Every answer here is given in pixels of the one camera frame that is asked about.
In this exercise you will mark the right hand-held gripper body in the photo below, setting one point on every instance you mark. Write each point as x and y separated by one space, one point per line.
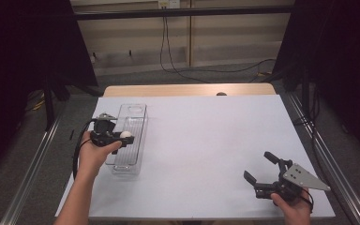
289 184

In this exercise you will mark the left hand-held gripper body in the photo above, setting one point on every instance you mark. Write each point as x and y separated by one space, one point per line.
103 136

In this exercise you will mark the white table tennis ball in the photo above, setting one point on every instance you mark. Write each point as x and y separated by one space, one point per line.
126 134

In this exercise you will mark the clear plastic container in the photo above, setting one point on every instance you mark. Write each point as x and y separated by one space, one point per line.
136 150

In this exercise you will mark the person's left hand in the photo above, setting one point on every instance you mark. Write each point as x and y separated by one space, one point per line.
90 159

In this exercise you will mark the person's right hand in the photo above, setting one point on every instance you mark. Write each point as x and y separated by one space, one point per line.
293 212

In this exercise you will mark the black metal stand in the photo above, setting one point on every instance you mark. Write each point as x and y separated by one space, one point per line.
305 90
48 103

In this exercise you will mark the wooden table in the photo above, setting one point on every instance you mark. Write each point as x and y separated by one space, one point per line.
168 90

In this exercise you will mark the dark table grommet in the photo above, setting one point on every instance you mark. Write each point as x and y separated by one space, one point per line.
221 93

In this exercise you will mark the black curtain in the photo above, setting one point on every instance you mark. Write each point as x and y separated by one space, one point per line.
18 47
340 47

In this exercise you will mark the black horizontal bar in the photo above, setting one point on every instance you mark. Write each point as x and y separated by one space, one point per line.
184 12

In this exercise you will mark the aluminium floor rail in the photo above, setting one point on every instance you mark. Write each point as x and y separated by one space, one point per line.
28 178
345 190

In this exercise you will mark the white wall socket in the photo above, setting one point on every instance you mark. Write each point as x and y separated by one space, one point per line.
168 3

